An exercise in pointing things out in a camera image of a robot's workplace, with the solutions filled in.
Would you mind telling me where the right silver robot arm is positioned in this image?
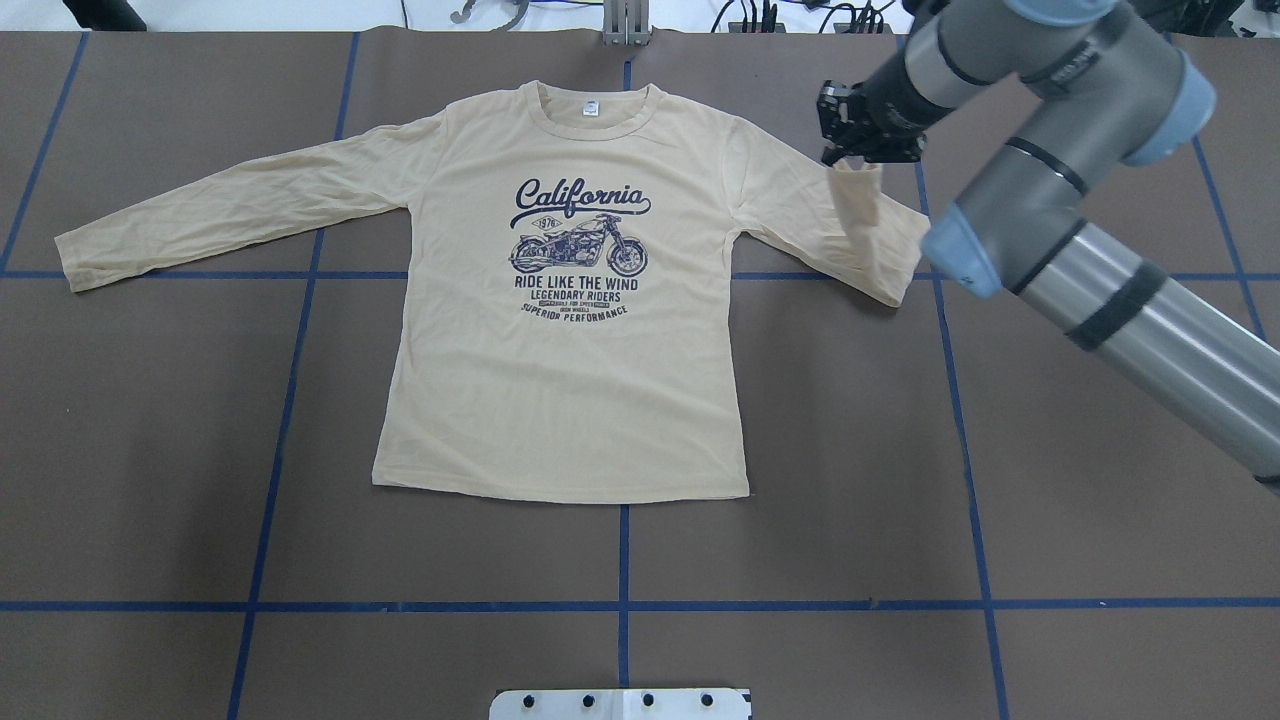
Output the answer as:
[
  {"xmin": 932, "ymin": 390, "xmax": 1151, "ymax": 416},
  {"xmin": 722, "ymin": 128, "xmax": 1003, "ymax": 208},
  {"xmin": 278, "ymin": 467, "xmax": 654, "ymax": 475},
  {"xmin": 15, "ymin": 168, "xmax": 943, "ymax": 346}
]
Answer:
[{"xmin": 815, "ymin": 1, "xmax": 1279, "ymax": 492}]

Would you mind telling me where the white metal mounting plate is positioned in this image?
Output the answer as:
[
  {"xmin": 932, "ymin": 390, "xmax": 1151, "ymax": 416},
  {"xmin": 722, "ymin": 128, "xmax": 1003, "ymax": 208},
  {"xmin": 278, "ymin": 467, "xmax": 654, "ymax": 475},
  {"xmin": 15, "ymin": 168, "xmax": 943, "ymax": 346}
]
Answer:
[{"xmin": 488, "ymin": 687, "xmax": 754, "ymax": 719}]

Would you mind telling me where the grey aluminium camera post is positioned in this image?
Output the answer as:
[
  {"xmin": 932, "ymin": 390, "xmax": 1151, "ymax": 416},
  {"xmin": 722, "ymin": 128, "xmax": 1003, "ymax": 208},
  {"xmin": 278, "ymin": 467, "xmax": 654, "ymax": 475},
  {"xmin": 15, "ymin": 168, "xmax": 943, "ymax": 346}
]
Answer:
[{"xmin": 602, "ymin": 0, "xmax": 652, "ymax": 47}]

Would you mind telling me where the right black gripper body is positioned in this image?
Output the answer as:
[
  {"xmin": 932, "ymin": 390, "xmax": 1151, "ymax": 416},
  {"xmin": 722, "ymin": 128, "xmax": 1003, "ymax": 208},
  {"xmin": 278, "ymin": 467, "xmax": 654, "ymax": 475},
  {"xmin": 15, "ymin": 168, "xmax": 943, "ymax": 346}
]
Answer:
[{"xmin": 815, "ymin": 79, "xmax": 927, "ymax": 164}]

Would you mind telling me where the beige long-sleeve printed shirt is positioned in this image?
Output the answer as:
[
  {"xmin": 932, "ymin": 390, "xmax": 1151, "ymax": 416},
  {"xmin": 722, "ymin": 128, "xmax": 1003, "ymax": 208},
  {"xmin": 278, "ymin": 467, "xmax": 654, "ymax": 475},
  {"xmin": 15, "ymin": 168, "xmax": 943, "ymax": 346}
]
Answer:
[{"xmin": 55, "ymin": 81, "xmax": 931, "ymax": 505}]

